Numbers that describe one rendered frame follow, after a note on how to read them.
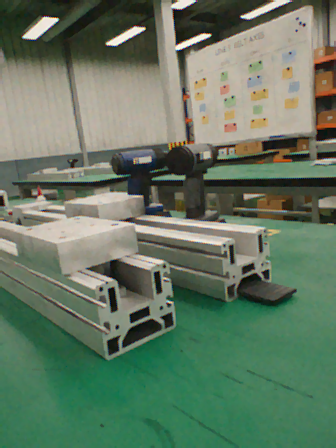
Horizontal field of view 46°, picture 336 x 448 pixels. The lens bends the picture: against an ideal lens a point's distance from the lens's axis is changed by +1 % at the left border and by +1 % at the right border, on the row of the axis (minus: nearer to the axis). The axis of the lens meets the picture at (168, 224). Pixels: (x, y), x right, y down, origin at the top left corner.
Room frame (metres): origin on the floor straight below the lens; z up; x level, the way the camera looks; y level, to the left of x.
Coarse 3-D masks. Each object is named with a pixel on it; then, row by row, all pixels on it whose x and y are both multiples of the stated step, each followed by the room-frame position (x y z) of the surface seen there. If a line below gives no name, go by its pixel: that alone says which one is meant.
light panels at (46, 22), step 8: (184, 0) 9.48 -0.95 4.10; (192, 0) 9.54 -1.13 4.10; (280, 0) 10.31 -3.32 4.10; (288, 0) 10.37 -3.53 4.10; (264, 8) 10.73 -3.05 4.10; (248, 16) 11.22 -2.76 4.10; (40, 24) 9.94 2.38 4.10; (48, 24) 10.00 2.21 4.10; (32, 32) 10.44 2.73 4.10; (40, 32) 10.50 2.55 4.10; (128, 32) 11.32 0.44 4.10; (136, 32) 11.40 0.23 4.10; (120, 40) 11.98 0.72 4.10; (192, 40) 12.92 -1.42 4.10; (176, 48) 13.67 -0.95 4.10
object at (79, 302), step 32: (0, 224) 0.93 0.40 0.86; (0, 256) 0.70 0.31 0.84; (128, 256) 0.50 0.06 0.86; (32, 288) 0.58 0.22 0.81; (64, 288) 0.47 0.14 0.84; (96, 288) 0.39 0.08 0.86; (128, 288) 0.48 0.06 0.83; (160, 288) 0.45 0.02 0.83; (64, 320) 0.47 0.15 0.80; (96, 320) 0.40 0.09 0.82; (128, 320) 0.41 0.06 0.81; (160, 320) 0.44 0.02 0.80; (96, 352) 0.41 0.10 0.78
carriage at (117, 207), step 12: (72, 204) 0.85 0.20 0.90; (84, 204) 0.80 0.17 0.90; (96, 204) 0.77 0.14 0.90; (108, 204) 0.77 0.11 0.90; (120, 204) 0.79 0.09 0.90; (132, 204) 0.81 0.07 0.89; (72, 216) 0.86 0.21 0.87; (96, 216) 0.77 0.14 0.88; (108, 216) 0.77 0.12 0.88; (120, 216) 0.79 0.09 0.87; (132, 216) 0.80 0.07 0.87
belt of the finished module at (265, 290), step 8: (248, 280) 0.56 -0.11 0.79; (256, 280) 0.55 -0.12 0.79; (240, 288) 0.53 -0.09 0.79; (248, 288) 0.52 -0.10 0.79; (256, 288) 0.52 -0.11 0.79; (264, 288) 0.52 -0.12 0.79; (272, 288) 0.51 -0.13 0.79; (280, 288) 0.51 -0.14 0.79; (288, 288) 0.51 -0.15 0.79; (296, 288) 0.50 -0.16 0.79; (248, 296) 0.51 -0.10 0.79; (256, 296) 0.50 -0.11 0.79; (264, 296) 0.49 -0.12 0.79; (272, 296) 0.49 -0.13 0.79; (280, 296) 0.48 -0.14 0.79
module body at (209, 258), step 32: (32, 224) 1.08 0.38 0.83; (160, 224) 0.73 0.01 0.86; (192, 224) 0.66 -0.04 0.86; (224, 224) 0.62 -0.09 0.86; (160, 256) 0.62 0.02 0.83; (192, 256) 0.55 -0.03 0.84; (224, 256) 0.52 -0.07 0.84; (256, 256) 0.55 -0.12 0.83; (192, 288) 0.56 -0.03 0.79; (224, 288) 0.51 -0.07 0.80
